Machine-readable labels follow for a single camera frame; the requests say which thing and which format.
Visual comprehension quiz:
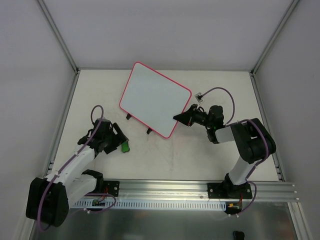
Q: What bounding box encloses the aluminium frame post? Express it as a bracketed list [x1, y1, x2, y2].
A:
[35, 0, 79, 74]
[250, 0, 300, 76]

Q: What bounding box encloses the black object at bottom edge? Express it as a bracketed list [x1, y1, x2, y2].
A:
[233, 231, 245, 240]

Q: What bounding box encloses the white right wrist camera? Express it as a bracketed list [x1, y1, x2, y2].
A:
[194, 92, 204, 108]

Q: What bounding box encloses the right aluminium frame post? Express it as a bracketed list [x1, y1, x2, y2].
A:
[250, 0, 300, 76]

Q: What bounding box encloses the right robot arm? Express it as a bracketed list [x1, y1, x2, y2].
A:
[173, 104, 276, 199]

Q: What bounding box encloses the aluminium mounting rail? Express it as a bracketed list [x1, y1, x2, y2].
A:
[85, 180, 300, 202]

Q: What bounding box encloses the black whiteboard stand foot upper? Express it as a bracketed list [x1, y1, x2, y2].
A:
[126, 113, 132, 120]

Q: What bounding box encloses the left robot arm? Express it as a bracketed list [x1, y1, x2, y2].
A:
[25, 119, 128, 227]

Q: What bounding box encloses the green bone-shaped eraser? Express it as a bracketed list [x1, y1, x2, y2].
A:
[121, 141, 130, 153]

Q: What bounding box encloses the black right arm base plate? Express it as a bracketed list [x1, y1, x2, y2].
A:
[207, 182, 253, 200]

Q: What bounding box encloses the white slotted cable duct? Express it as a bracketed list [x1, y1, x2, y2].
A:
[73, 198, 227, 211]

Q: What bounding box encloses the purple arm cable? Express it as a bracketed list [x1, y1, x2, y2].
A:
[199, 86, 270, 217]
[36, 105, 117, 232]

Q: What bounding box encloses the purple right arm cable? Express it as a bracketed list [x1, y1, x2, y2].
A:
[199, 86, 270, 217]

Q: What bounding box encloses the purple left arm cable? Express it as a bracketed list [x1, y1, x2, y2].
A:
[36, 105, 117, 232]

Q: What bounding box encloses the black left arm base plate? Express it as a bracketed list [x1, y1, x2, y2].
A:
[102, 180, 120, 197]

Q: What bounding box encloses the pink framed whiteboard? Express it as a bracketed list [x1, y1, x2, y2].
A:
[119, 61, 192, 139]

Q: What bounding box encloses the left aluminium frame post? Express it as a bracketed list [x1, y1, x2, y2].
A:
[35, 0, 79, 74]

